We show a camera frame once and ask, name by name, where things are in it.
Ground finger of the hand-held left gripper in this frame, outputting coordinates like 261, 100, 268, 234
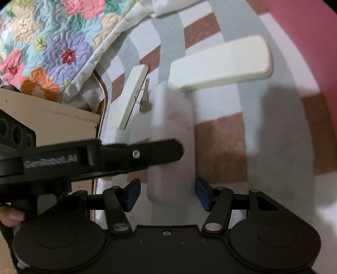
99, 138, 185, 177

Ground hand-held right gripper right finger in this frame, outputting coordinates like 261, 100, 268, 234
195, 176, 280, 234

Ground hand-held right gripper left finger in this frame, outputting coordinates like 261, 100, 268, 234
62, 178, 142, 235

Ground metal keys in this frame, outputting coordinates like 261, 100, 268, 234
134, 78, 152, 113

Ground cream bar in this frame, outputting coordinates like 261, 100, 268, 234
116, 64, 150, 130

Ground two-tone cream long case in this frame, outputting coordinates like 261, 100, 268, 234
168, 35, 273, 91

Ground pink cardboard box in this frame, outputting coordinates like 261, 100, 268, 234
243, 0, 337, 106

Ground person's left hand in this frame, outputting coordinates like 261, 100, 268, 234
0, 205, 26, 227

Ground striped rug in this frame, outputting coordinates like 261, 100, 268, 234
90, 0, 337, 227

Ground floral quilt bedspread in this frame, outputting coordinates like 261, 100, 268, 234
62, 0, 206, 111

